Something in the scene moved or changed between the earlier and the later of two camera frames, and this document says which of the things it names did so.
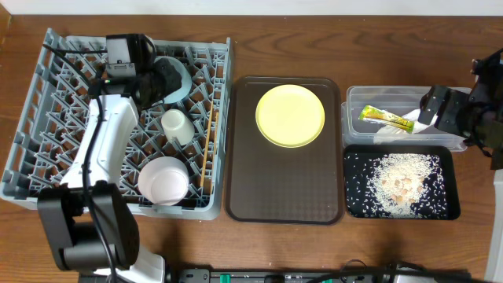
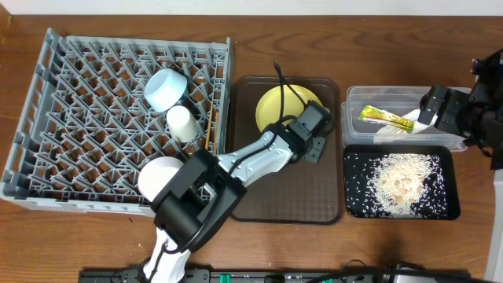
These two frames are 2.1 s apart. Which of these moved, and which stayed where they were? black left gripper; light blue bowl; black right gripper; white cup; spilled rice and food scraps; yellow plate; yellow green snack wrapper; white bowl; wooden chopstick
Moved: light blue bowl; white cup; black left gripper
Stayed: yellow green snack wrapper; black right gripper; white bowl; spilled rice and food scraps; wooden chopstick; yellow plate
